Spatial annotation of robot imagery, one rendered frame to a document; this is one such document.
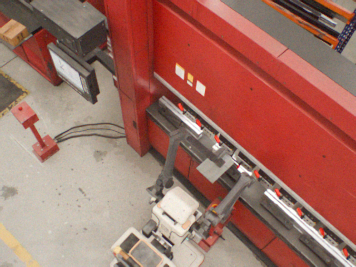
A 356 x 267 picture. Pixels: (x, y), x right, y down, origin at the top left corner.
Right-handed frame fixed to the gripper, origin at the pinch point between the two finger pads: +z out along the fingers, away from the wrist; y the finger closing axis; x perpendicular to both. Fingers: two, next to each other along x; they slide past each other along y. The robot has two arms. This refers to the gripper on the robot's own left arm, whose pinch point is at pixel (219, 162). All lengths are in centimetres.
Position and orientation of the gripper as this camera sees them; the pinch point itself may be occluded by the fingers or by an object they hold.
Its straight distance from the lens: 296.5
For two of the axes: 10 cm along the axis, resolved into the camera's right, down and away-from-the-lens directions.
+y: -6.8, -6.5, 3.3
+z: 3.0, 1.7, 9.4
